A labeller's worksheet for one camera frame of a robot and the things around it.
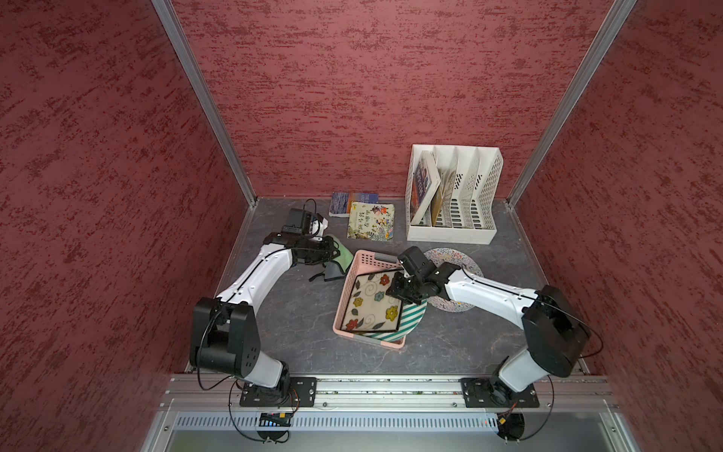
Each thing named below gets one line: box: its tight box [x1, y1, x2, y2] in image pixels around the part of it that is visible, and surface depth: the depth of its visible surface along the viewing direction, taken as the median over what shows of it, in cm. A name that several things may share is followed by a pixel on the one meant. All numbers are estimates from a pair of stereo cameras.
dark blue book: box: [328, 192, 380, 218], surface depth 124 cm
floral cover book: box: [347, 201, 396, 242], surface depth 113 cm
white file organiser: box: [404, 144, 504, 245], surface depth 108 cm
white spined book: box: [410, 150, 442, 226], surface depth 102 cm
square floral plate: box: [340, 270, 404, 332], surface depth 87 cm
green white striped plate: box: [362, 299, 429, 343], surface depth 79 cm
